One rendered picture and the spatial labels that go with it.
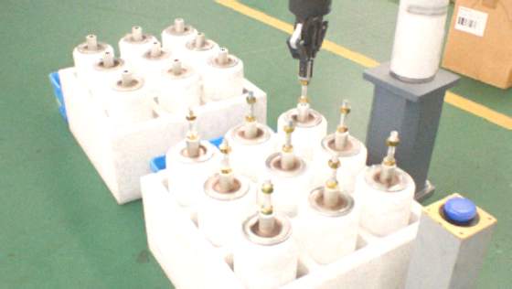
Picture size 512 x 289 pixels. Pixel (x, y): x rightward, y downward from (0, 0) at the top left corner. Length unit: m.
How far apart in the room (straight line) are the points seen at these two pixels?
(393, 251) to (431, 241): 0.14
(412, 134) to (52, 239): 0.78
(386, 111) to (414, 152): 0.11
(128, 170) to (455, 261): 0.74
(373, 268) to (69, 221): 0.67
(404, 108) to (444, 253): 0.44
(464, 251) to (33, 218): 0.90
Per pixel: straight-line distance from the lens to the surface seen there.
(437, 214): 0.77
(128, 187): 1.26
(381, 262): 0.91
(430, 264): 0.81
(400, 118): 1.16
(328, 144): 0.99
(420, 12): 1.10
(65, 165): 1.45
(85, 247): 1.19
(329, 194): 0.84
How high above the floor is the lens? 0.78
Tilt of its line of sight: 33 degrees down
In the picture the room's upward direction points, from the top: 1 degrees clockwise
